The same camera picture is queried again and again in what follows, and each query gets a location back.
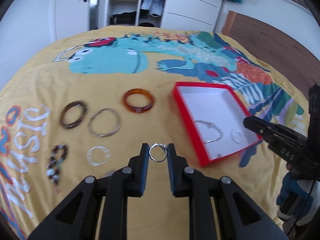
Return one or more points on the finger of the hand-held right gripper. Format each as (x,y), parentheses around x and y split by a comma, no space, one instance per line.
(290,135)
(255,126)

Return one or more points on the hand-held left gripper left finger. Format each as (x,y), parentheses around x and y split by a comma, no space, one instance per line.
(144,170)

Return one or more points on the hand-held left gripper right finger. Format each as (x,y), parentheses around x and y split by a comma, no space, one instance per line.
(171,170)

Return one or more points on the thin silver bangle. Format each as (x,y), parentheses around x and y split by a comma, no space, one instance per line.
(116,132)

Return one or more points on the red jewelry box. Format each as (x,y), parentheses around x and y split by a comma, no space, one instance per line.
(212,105)

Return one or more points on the person's right hand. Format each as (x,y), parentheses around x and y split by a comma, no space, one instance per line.
(292,195)

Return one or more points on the amber bangle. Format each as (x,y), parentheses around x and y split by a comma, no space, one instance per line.
(136,110)

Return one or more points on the dark brown bangle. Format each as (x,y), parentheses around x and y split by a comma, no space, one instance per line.
(63,116)

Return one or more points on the yellow printed blanket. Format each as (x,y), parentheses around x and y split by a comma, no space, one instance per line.
(75,85)

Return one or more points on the white cabinet doors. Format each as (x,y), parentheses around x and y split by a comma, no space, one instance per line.
(192,2)

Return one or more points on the dark object behind bed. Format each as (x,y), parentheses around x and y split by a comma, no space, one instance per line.
(146,25)

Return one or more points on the folded dark clothes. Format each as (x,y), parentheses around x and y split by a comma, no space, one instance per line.
(122,18)

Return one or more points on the open white wardrobe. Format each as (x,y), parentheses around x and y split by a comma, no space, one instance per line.
(125,5)

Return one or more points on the white door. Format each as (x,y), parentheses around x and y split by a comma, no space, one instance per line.
(70,12)

